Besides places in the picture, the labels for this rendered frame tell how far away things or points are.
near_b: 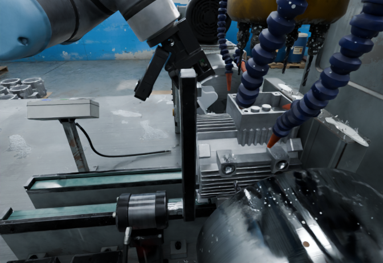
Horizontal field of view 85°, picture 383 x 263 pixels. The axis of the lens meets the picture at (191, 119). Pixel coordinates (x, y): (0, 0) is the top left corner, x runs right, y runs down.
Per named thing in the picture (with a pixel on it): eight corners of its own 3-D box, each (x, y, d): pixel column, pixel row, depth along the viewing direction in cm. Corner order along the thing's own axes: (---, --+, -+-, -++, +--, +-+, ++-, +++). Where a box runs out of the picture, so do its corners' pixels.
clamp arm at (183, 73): (196, 206, 38) (199, 68, 26) (199, 221, 36) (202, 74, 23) (177, 208, 38) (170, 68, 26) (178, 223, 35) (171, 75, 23)
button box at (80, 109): (100, 118, 66) (99, 101, 66) (90, 116, 59) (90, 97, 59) (42, 120, 64) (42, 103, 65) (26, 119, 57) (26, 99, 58)
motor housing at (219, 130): (256, 156, 62) (268, 98, 53) (289, 212, 46) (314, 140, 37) (190, 161, 60) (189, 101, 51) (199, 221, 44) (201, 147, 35)
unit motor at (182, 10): (213, 77, 122) (218, -8, 102) (227, 99, 94) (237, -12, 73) (170, 78, 120) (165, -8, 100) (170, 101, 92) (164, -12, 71)
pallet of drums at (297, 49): (290, 60, 558) (297, 30, 522) (305, 68, 488) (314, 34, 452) (245, 60, 558) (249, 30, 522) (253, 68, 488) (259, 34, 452)
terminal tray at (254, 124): (272, 118, 51) (278, 90, 48) (296, 143, 42) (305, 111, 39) (224, 121, 50) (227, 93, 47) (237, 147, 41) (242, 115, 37)
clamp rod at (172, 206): (185, 206, 37) (185, 198, 36) (186, 216, 35) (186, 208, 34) (139, 210, 36) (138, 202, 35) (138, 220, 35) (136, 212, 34)
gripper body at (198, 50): (216, 76, 41) (185, 17, 36) (179, 98, 43) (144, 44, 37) (210, 66, 48) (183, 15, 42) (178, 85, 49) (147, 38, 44)
